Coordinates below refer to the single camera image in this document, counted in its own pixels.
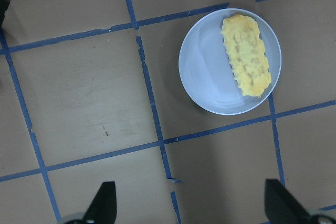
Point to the yellow crimped bread pastry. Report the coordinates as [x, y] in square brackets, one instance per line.
[246, 54]

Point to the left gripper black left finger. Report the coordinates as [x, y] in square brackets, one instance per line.
[103, 208]

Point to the light blue round plate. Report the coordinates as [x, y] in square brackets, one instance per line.
[204, 66]

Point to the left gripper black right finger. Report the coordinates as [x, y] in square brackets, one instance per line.
[281, 207]

